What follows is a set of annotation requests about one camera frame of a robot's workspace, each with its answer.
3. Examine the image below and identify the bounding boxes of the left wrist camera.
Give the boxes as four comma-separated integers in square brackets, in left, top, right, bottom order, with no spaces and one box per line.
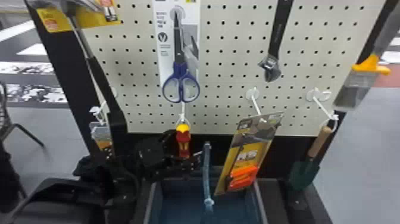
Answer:
[135,136,165,170]

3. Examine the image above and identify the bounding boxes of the red yellow screwdriver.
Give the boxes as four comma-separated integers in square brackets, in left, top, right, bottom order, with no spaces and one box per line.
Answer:
[174,123,192,159]

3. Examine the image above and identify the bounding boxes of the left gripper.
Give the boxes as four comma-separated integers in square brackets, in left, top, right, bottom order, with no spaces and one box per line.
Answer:
[157,129,202,176]

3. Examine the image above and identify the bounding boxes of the orange tool on yellow card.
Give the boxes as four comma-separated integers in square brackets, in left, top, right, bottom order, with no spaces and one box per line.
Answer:
[213,111,285,197]

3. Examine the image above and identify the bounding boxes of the black chair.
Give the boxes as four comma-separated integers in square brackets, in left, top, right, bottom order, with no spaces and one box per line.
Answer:
[0,80,47,151]

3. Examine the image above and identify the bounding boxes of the blue basket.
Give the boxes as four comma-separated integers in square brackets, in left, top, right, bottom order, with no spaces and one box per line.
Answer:
[143,141,270,224]

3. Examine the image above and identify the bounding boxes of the green trowel with wooden handle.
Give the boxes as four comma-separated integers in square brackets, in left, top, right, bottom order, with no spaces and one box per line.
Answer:
[288,126,334,192]

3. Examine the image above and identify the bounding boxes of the blue scissors on white card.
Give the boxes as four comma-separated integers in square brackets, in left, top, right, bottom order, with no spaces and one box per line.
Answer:
[152,0,201,104]

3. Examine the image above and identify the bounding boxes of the small carded tool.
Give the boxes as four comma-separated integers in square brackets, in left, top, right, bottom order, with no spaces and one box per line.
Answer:
[88,121,114,150]

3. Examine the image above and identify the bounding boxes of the yellow grey scraper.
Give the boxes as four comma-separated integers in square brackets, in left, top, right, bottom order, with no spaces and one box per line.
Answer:
[332,0,400,113]

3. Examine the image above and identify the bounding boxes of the black handled hammer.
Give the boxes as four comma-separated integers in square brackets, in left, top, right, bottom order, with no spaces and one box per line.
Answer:
[61,0,129,151]

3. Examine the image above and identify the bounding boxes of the white pegboard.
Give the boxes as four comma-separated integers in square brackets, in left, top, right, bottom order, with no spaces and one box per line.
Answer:
[24,0,400,224]

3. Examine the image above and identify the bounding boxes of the black adjustable wrench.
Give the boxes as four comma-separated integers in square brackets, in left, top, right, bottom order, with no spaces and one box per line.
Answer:
[257,0,295,83]

